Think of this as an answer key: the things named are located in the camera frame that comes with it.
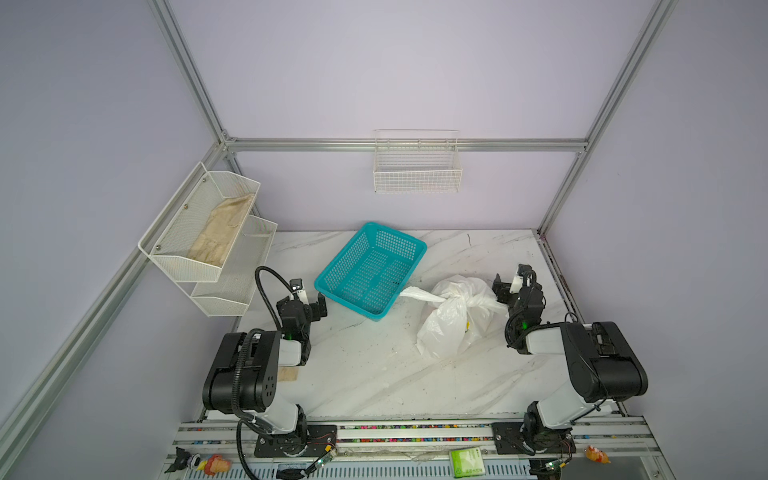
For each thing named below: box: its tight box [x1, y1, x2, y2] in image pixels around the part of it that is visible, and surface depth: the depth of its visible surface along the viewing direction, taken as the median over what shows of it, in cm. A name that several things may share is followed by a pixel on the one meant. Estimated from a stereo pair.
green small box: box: [451, 447, 485, 478], surface depth 70 cm
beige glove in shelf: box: [187, 193, 255, 266], surface depth 80 cm
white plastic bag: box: [400, 275, 508, 359], surface depth 84 cm
